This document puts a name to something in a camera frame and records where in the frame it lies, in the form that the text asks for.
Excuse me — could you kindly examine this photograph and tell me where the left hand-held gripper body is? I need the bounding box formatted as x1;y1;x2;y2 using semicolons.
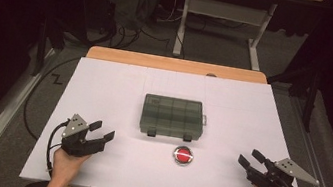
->
58;111;110;161

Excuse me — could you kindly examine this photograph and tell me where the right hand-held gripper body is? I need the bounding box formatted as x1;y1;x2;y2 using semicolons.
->
244;151;323;187

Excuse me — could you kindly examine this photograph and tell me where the red round metal cap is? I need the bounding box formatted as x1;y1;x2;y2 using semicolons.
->
170;143;196;169

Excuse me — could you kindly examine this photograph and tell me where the grey plastic compartment box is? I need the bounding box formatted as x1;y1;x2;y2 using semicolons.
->
137;92;212;146

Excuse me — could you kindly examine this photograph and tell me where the person's left hand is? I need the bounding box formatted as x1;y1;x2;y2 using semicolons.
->
48;146;94;187

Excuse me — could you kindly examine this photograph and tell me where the white table cover board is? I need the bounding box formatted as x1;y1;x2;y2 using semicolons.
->
18;47;325;187

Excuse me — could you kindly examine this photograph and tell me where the black metal stand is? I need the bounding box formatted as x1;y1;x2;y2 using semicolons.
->
260;57;326;135
29;11;70;82

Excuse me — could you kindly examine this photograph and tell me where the wooden table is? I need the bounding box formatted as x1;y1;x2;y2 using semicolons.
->
85;44;270;87

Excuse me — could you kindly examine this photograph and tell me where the left hand-held gripper black cable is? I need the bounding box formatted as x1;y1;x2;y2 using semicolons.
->
42;117;71;180

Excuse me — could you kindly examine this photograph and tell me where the long black floor cable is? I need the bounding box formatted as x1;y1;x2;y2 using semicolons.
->
18;49;82;147

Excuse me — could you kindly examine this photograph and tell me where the tangle of black floor cables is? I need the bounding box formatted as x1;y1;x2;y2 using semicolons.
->
104;18;189;61

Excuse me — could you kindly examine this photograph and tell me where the white frame desk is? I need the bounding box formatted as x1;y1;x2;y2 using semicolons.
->
148;0;325;81

